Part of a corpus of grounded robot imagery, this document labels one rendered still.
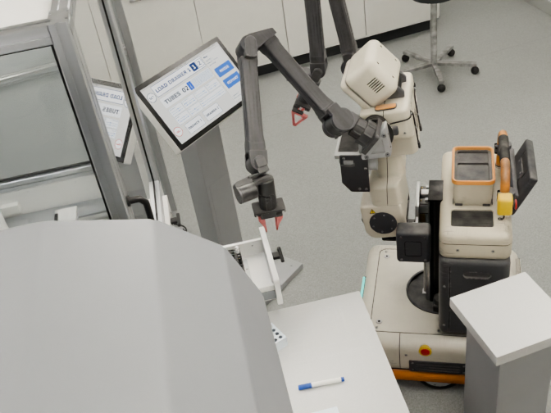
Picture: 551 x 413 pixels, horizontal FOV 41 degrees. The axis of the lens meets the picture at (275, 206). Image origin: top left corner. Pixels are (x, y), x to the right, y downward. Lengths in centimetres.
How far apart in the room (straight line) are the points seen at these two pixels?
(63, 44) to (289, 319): 128
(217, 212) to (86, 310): 235
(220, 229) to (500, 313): 154
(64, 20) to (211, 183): 195
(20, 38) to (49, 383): 73
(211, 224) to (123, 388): 248
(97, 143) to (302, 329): 106
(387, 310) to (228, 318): 195
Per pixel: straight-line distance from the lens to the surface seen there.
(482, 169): 278
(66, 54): 152
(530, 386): 259
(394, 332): 302
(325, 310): 244
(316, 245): 387
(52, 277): 119
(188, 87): 311
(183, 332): 111
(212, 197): 338
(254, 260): 255
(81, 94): 156
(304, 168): 445
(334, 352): 232
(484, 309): 244
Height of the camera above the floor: 249
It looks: 37 degrees down
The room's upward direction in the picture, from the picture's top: 9 degrees counter-clockwise
